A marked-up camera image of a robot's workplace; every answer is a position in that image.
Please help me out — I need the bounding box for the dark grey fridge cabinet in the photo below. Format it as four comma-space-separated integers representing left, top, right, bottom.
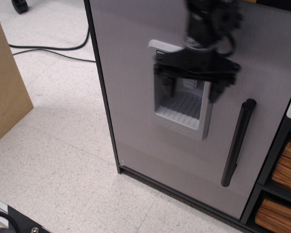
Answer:
83, 0, 291, 233

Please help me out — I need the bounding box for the black door handle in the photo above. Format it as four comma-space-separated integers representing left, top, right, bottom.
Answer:
221, 99, 257, 187

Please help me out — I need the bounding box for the thin black floor cable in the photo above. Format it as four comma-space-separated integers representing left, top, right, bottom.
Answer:
12, 48, 97, 63

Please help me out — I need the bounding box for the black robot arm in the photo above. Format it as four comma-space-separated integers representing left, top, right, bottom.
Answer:
154, 0, 243, 103

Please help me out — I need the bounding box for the grey toy fridge door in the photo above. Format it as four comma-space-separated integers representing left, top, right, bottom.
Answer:
89, 0, 291, 220

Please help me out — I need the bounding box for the brown wooden board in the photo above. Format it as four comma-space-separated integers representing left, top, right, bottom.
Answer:
0, 23, 33, 139

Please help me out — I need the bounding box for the black caster wheel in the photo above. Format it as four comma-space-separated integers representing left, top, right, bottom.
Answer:
11, 0, 29, 14

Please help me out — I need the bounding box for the upper woven storage basket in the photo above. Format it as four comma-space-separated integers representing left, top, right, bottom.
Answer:
271, 140, 291, 190

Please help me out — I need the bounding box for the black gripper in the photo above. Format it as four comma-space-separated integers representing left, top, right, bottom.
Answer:
154, 48, 241, 103

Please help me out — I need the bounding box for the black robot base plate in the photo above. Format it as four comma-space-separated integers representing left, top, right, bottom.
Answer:
0, 205, 51, 233

